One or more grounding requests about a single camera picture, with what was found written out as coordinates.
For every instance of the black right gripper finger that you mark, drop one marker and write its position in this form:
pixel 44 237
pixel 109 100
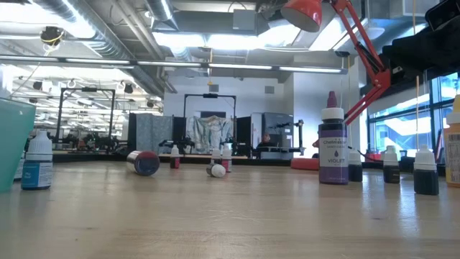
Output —
pixel 406 54

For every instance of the large yellow food coloring bottle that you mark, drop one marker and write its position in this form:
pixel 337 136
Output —
pixel 453 151

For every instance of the small dark green dropper bottle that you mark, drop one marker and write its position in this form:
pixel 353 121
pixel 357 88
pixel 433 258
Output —
pixel 426 176

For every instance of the small pink dropper bottle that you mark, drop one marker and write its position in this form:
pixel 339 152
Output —
pixel 226 162

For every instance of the small white vial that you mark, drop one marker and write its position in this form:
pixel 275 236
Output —
pixel 216 153

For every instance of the small red dropper bottle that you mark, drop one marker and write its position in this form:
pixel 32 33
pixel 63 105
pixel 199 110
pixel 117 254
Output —
pixel 175 160

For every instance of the large red food coloring bottle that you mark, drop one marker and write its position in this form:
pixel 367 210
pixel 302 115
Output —
pixel 143 163

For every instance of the small blue dropper bottle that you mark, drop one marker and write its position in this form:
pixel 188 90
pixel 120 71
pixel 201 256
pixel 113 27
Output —
pixel 37 172

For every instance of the large violet food coloring bottle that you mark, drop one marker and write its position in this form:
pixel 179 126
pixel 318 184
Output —
pixel 333 154

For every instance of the small red background object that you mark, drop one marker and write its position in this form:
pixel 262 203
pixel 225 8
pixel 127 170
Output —
pixel 373 156

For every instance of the red desk lamp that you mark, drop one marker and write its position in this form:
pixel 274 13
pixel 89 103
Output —
pixel 303 14

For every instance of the grey metal cabinet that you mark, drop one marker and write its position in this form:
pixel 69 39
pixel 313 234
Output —
pixel 278 124

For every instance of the person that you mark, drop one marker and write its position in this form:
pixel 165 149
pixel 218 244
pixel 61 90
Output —
pixel 266 140

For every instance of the grey ceiling box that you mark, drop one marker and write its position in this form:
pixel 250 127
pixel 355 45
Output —
pixel 244 19

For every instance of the grey draped cloth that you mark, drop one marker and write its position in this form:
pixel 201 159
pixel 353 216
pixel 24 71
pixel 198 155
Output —
pixel 210 131

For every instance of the long overhead light bar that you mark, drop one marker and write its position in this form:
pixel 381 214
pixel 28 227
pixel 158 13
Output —
pixel 172 64

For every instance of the grey partition panel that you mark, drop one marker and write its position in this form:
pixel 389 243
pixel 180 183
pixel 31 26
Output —
pixel 151 133

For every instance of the black ceiling-mounted device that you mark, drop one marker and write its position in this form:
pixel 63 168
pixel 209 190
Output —
pixel 52 35

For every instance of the teal translucent plastic bin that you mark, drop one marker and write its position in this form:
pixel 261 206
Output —
pixel 14 144

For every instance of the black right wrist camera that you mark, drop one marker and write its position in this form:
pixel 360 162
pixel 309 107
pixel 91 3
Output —
pixel 443 14

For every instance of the black gantry frame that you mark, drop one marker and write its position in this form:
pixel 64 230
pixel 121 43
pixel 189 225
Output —
pixel 210 95
pixel 88 89

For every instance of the silver ventilation duct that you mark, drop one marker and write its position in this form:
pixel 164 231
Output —
pixel 118 50

